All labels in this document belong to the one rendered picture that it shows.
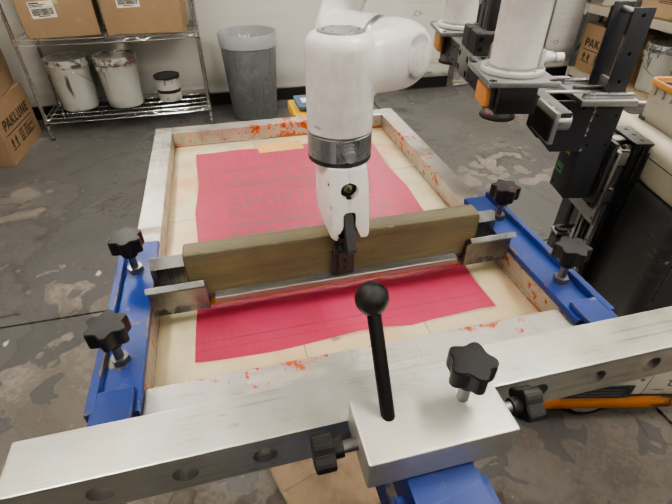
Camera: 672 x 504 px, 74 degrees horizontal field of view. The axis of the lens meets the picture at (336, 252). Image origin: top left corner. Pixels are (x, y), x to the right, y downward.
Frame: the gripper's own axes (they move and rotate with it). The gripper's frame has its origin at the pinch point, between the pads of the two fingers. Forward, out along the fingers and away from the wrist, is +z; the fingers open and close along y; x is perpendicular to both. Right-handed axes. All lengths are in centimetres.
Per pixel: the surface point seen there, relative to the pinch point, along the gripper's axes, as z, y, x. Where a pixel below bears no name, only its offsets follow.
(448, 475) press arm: -2.5, -33.4, -0.4
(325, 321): 6.0, -6.7, 3.6
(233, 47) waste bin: 42, 316, 0
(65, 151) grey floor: 101, 294, 131
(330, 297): 6.0, -2.2, 1.8
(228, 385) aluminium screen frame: 2.6, -16.6, 16.5
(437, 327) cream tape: 6.0, -11.4, -10.7
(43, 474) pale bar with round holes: -2.5, -25.5, 30.8
